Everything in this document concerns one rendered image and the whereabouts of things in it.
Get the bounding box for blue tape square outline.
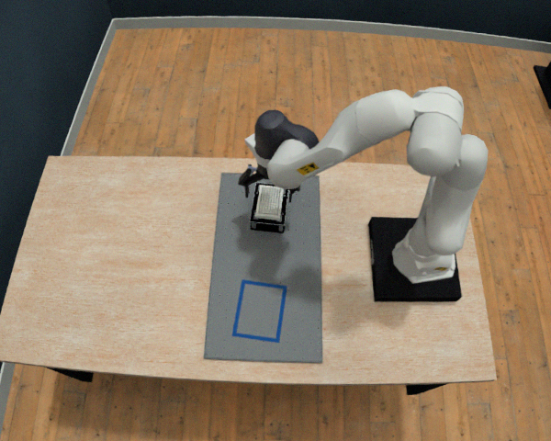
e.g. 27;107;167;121
232;280;287;343

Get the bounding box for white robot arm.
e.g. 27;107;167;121
245;86;488;284

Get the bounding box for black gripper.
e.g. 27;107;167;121
238;163;300;203

